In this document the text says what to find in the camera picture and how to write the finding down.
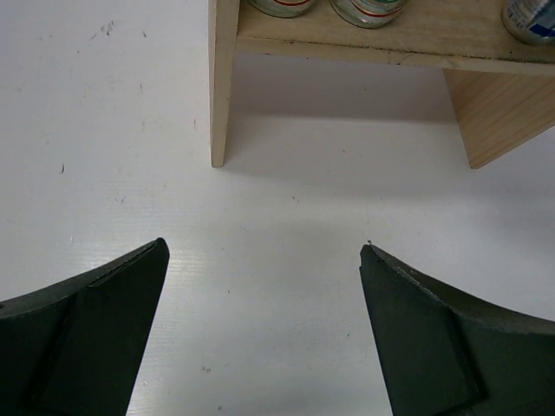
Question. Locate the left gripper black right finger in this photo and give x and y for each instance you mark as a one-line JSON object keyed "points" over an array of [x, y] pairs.
{"points": [[443, 351]]}

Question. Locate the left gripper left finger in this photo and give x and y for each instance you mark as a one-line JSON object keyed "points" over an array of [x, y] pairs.
{"points": [[75, 347]]}

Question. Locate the silver blue energy can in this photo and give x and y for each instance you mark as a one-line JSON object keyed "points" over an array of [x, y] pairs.
{"points": [[530, 21]]}

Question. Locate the wooden two-tier shelf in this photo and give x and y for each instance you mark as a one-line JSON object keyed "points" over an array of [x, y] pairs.
{"points": [[502, 90]]}

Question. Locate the clear glass bottle right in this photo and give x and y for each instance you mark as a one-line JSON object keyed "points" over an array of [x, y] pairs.
{"points": [[368, 14]]}

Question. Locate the clear glass bottle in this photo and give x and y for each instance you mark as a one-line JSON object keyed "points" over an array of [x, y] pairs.
{"points": [[283, 8], [368, 14]]}

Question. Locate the clear glass bottle left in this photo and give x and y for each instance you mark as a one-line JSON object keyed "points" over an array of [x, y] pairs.
{"points": [[283, 8]]}

